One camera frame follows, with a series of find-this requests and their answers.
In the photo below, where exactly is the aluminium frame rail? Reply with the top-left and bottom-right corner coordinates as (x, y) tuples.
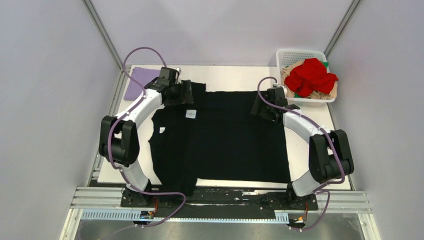
(70, 187), (123, 209)

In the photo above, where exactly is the red t shirt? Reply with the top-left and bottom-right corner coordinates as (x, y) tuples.
(284, 57), (340, 98)

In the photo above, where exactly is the black t shirt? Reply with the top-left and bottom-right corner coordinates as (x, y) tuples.
(149, 82), (291, 196)

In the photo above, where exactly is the left aluminium corner post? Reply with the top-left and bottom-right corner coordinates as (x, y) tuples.
(82, 0), (123, 70)

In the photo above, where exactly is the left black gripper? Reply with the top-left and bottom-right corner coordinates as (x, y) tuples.
(163, 80), (193, 107)

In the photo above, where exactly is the slotted cable duct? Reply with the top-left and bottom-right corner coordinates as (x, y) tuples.
(81, 208), (290, 224)

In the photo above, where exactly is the beige t shirt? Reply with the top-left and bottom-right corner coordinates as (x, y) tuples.
(280, 60), (338, 101)

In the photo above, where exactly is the aluminium corner post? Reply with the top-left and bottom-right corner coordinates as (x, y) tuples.
(82, 0), (123, 70)
(324, 0), (362, 57)

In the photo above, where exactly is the folded purple t shirt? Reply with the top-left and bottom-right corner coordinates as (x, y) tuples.
(123, 67), (160, 101)

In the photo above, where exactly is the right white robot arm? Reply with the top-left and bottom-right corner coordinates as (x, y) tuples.
(251, 85), (355, 209)

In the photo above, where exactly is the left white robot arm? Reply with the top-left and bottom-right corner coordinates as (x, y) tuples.
(98, 66), (194, 207)

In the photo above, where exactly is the right aluminium corner post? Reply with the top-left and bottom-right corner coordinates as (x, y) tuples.
(324, 0), (362, 57)

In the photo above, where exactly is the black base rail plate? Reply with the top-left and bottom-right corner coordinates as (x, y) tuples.
(120, 185), (318, 220)

